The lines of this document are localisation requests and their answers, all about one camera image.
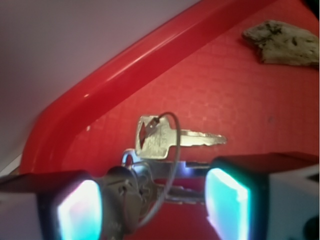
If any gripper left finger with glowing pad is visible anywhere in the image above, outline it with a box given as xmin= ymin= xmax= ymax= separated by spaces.
xmin=0 ymin=171 xmax=102 ymax=240

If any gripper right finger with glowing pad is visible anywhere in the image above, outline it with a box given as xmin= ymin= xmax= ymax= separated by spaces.
xmin=204 ymin=152 xmax=320 ymax=240

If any silver key bunch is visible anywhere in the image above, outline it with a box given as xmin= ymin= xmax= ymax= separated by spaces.
xmin=99 ymin=112 xmax=227 ymax=240

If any red plastic tray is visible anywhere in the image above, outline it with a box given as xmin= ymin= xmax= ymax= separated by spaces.
xmin=17 ymin=0 xmax=320 ymax=240

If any brown driftwood piece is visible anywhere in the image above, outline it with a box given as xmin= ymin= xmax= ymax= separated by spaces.
xmin=241 ymin=20 xmax=320 ymax=68

